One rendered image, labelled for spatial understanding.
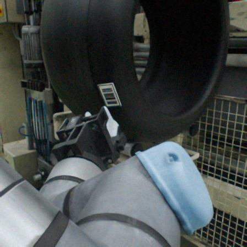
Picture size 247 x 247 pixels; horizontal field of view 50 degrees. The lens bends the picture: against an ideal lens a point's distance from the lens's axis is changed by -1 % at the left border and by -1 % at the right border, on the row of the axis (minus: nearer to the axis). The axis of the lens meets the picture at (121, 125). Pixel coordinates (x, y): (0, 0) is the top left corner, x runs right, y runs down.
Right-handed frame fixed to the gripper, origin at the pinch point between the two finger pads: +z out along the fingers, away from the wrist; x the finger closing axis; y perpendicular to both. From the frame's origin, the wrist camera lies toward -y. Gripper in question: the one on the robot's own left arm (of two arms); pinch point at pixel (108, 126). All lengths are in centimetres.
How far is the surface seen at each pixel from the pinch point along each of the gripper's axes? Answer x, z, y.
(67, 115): 25.5, 36.9, -6.1
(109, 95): -0.4, 8.0, 3.9
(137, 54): 0, 82, -2
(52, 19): 8.8, 19.1, 23.9
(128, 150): 2.6, 14.4, -14.5
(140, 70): 1, 79, -9
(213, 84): -25.8, 37.8, -11.7
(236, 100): -33, 48, -24
